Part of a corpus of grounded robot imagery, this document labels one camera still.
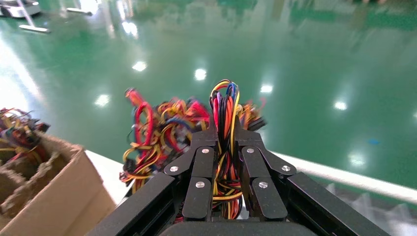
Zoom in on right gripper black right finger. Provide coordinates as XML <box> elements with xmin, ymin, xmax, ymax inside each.
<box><xmin>234</xmin><ymin>119</ymin><xmax>298</xmax><ymax>222</ymax></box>

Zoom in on white stand foot bar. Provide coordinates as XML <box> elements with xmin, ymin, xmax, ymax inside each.
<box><xmin>66</xmin><ymin>6</ymin><xmax>94</xmax><ymax>17</ymax></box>
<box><xmin>15</xmin><ymin>0</ymin><xmax>51</xmax><ymax>34</ymax></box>

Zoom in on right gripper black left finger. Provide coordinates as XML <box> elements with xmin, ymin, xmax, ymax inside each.
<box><xmin>164</xmin><ymin>117</ymin><xmax>219</xmax><ymax>220</ymax></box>

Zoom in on translucent grey plastic tray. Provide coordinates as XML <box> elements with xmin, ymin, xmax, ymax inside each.
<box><xmin>324</xmin><ymin>183</ymin><xmax>417</xmax><ymax>236</ymax></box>

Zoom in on wire harnesses in box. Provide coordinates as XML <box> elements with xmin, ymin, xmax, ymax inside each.
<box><xmin>0</xmin><ymin>107</ymin><xmax>51</xmax><ymax>165</ymax></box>

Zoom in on white rail pipe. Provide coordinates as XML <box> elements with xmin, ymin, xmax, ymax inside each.
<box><xmin>269</xmin><ymin>150</ymin><xmax>417</xmax><ymax>205</ymax></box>

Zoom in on brown cardboard divider box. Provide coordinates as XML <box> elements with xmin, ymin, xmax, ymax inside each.
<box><xmin>0</xmin><ymin>130</ymin><xmax>117</xmax><ymax>236</ymax></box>

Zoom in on red yellow wire pile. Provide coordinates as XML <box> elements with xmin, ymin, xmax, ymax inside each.
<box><xmin>119</xmin><ymin>79</ymin><xmax>269</xmax><ymax>221</ymax></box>

